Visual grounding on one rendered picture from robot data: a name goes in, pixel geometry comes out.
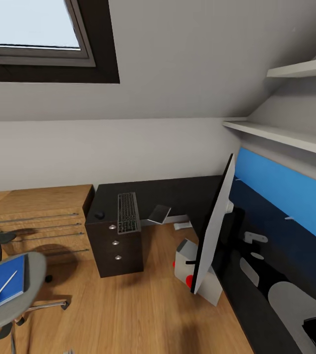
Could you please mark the folder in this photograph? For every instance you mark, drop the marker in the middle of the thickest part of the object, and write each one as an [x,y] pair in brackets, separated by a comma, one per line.
[15,287]

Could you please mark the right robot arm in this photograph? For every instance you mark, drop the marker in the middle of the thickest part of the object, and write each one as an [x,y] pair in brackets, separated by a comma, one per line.
[295,308]

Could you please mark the swivel chair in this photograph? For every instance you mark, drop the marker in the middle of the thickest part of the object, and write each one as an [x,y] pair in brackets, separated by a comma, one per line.
[34,277]

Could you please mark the keyboard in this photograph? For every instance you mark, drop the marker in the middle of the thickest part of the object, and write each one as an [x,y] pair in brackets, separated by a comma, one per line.
[128,215]

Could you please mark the notebook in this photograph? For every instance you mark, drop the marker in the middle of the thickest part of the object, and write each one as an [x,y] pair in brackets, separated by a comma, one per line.
[159,214]

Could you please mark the room divider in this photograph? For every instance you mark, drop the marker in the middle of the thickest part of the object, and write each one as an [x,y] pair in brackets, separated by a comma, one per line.
[290,191]

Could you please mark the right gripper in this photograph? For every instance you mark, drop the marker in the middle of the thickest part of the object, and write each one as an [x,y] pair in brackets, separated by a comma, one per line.
[238,244]

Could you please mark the monitor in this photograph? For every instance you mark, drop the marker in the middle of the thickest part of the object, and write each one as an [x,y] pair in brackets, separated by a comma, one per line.
[210,230]

